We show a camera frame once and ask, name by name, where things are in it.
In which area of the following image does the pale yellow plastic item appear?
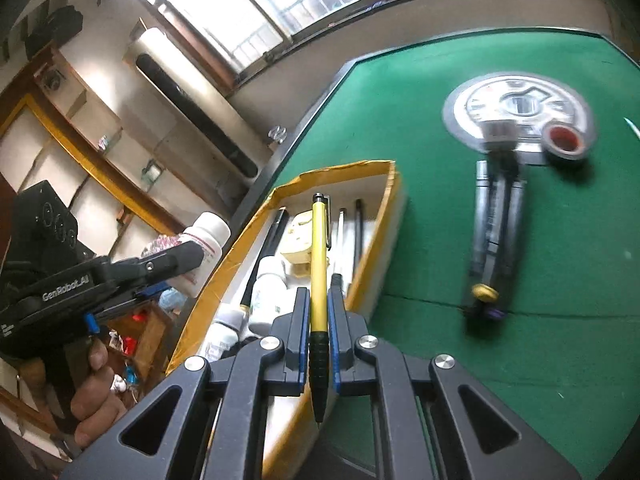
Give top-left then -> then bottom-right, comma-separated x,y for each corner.
280,212 -> 328,278

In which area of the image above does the yellow framed wooden cabinet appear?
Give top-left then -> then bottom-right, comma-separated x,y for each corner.
0,45 -> 188,241

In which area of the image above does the white box yellow taped rim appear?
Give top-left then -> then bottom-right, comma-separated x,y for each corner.
165,160 -> 403,480

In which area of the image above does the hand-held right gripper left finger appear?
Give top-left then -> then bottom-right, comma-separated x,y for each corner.
60,290 -> 310,480

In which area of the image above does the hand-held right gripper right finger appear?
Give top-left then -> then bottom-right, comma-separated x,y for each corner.
329,285 -> 581,480

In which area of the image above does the yellow capped small item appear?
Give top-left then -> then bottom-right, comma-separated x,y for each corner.
462,282 -> 508,323

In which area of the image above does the white standing air conditioner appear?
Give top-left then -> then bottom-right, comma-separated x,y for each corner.
122,27 -> 271,183

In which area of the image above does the white bottle red label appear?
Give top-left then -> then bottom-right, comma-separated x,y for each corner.
177,211 -> 232,298

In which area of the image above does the white pill bottle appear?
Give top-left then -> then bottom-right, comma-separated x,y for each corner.
248,256 -> 288,336
215,308 -> 249,343
200,322 -> 241,363

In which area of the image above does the round silver table centre panel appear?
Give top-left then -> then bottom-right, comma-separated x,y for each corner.
442,72 -> 598,166

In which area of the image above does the black pen yellow band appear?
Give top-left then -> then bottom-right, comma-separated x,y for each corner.
240,207 -> 290,313

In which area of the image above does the tape roll red core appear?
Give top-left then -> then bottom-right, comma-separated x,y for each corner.
541,122 -> 588,162

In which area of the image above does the person's left hand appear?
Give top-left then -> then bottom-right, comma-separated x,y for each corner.
20,337 -> 130,447

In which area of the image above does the yellow mechanical pencil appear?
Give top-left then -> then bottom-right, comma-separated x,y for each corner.
307,192 -> 332,423

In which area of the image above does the large barred window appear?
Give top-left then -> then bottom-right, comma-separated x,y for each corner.
120,0 -> 571,91

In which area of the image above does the black bag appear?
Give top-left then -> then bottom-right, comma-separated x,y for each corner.
22,5 -> 83,58

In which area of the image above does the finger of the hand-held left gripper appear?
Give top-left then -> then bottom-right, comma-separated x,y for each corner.
102,241 -> 206,287
92,282 -> 173,317

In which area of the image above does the small green white item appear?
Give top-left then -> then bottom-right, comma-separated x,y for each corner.
141,160 -> 165,186

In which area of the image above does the blue cloth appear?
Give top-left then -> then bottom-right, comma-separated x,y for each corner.
159,287 -> 188,311

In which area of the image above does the black rimmed green table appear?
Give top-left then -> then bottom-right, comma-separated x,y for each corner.
165,25 -> 640,480

